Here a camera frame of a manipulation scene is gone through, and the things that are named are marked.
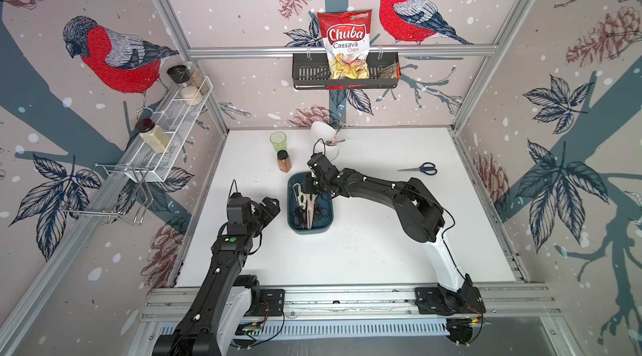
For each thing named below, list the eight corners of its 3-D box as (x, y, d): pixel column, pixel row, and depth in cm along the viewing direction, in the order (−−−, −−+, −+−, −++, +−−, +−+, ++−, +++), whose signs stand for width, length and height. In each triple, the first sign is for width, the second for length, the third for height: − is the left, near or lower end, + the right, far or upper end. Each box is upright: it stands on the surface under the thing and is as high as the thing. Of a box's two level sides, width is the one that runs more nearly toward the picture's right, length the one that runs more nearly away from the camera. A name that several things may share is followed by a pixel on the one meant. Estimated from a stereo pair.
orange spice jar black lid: (279, 172, 106) (276, 159, 100) (281, 162, 110) (277, 150, 103) (290, 172, 106) (287, 159, 100) (291, 162, 110) (289, 149, 103)
